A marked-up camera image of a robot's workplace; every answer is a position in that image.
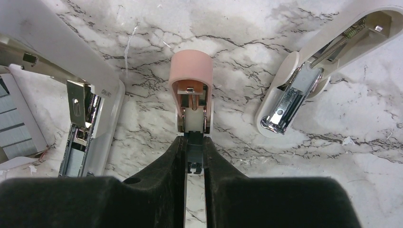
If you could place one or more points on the staple box tray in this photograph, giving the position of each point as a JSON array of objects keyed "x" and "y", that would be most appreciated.
[{"x": 21, "y": 139}]

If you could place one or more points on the long white stapler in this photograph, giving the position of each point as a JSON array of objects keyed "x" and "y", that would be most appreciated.
[{"x": 35, "y": 40}]

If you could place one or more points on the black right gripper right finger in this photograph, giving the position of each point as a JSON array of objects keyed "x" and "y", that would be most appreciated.
[{"x": 234, "y": 200}]

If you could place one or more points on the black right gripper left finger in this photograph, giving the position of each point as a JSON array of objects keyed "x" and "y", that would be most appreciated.
[{"x": 152, "y": 198}]

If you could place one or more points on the grey staple strip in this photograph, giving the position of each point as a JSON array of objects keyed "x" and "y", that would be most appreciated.
[{"x": 194, "y": 152}]

